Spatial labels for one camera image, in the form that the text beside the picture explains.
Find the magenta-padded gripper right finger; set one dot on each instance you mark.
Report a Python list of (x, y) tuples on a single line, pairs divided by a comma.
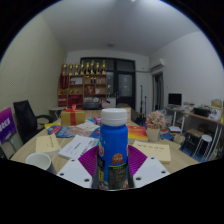
[(150, 171)]

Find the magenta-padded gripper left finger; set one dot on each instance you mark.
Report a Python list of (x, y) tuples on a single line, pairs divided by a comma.
[(75, 172)]

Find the blue bottle with white cap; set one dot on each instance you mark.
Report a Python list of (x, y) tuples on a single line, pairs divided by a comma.
[(113, 143)]

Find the yellow paper envelope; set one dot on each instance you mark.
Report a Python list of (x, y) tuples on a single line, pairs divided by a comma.
[(153, 151), (47, 143)]

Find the white printed paper booklet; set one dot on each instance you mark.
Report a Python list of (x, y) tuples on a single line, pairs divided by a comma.
[(75, 146)]

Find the orange book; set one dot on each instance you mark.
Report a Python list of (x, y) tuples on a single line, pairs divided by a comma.
[(136, 132)]

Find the blue printed book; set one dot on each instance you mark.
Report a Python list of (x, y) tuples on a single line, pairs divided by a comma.
[(60, 131)]

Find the pink flowers in white pot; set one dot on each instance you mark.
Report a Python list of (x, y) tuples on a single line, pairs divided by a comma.
[(155, 120)]

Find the yellow gift box, red ribbon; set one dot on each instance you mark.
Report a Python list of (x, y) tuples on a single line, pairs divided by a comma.
[(78, 118)]

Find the tan upright box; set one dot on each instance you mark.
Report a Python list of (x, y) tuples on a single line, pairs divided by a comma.
[(129, 115)]

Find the white round stool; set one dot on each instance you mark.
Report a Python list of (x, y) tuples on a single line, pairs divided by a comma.
[(206, 137)]

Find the small round side table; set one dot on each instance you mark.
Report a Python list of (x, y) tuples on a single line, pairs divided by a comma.
[(56, 109)]

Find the black office chair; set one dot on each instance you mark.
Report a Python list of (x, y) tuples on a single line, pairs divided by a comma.
[(25, 118)]

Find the wooden side desk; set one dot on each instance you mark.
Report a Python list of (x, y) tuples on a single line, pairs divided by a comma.
[(203, 118)]

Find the black computer monitor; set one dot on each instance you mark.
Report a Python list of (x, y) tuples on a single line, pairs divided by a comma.
[(175, 99)]

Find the purple sign on stand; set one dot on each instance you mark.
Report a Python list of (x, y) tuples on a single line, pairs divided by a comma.
[(6, 125)]

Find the wooden shelf unit with trophies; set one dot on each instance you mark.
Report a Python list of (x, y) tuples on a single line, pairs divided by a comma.
[(80, 86)]

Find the dark glass double door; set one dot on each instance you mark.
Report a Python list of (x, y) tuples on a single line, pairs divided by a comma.
[(125, 83)]

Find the white wall air conditioner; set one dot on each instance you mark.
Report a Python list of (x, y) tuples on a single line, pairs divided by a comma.
[(157, 64)]

